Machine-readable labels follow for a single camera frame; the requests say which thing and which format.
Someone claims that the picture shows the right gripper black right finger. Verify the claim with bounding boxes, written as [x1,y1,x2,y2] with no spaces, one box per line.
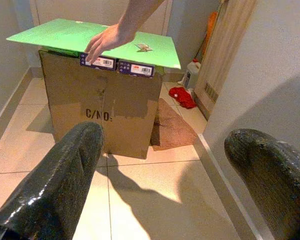
[224,128,300,240]

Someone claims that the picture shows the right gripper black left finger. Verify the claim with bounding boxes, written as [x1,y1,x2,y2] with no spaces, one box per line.
[0,121,105,240]

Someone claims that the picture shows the keys with white tag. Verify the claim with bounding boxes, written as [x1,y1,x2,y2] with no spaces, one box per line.
[134,42,154,53]

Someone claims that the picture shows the person's bare hand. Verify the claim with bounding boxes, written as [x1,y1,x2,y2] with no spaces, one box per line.
[84,23,137,65]

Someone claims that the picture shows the brown cardboard box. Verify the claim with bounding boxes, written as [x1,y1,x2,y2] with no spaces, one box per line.
[38,47,166,160]

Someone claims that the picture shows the brown floor mat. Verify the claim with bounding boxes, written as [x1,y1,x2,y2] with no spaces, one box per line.
[149,97,199,152]

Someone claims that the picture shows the red cloth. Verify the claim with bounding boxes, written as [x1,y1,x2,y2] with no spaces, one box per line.
[168,86,198,110]

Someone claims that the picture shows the blue box with barcode label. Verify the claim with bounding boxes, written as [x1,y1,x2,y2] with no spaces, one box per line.
[116,59,156,78]
[79,52,117,72]

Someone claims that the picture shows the white jug with red cap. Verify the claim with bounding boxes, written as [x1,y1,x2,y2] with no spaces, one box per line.
[177,58,202,91]

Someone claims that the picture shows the wooden door panel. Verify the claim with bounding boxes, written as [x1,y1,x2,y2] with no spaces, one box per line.
[193,0,258,121]

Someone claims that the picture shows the plain green board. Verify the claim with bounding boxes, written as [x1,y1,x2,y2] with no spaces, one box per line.
[6,18,182,71]

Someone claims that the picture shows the orange broom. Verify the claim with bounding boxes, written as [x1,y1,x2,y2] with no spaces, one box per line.
[194,11,220,61]

